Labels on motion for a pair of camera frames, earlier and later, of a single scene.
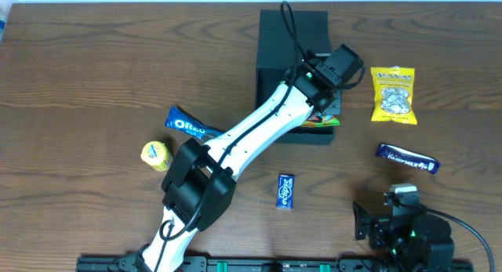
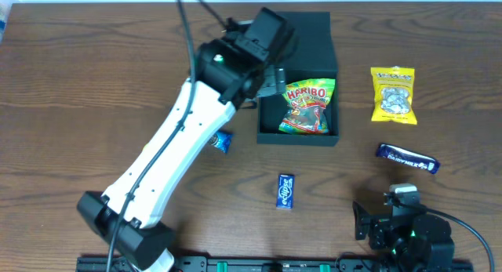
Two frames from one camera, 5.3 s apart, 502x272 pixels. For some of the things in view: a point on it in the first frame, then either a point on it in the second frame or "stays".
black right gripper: [361, 221] stays
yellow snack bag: [392, 88] stays
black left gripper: [329, 105] -> [272, 82]
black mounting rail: [288, 264] stays
